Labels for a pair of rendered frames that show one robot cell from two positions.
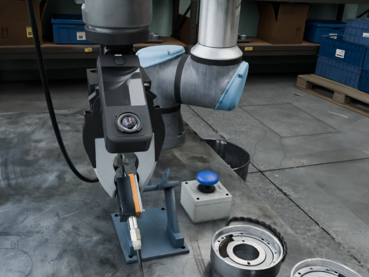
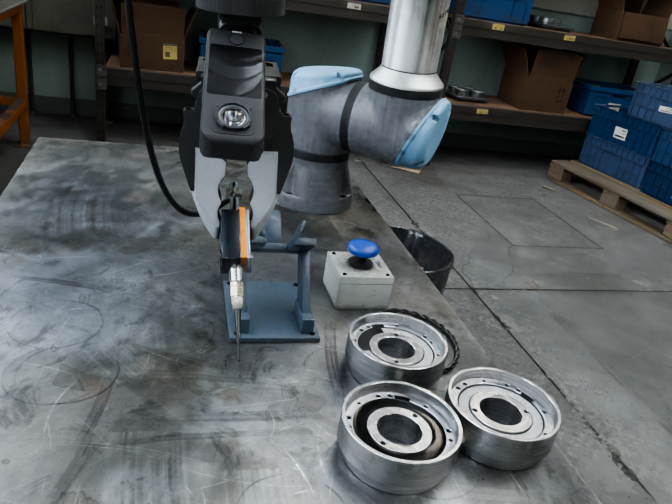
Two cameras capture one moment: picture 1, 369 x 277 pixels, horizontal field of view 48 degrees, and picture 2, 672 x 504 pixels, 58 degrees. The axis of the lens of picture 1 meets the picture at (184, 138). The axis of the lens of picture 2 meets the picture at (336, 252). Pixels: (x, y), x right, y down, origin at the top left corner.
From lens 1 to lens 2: 0.09 m
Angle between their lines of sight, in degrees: 4
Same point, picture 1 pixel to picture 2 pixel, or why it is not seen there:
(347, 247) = (582, 410)
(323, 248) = not seen: hidden behind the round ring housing
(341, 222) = (580, 375)
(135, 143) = (238, 145)
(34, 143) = (139, 183)
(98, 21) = not seen: outside the picture
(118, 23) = not seen: outside the picture
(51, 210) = (143, 265)
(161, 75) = (324, 106)
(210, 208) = (361, 289)
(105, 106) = (205, 92)
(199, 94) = (373, 138)
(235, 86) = (426, 131)
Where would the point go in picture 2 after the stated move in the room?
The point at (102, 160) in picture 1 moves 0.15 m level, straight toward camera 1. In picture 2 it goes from (203, 181) to (174, 257)
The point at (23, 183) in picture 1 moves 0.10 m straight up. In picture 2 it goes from (112, 228) to (112, 161)
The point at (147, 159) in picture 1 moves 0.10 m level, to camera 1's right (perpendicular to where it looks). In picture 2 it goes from (266, 189) to (376, 210)
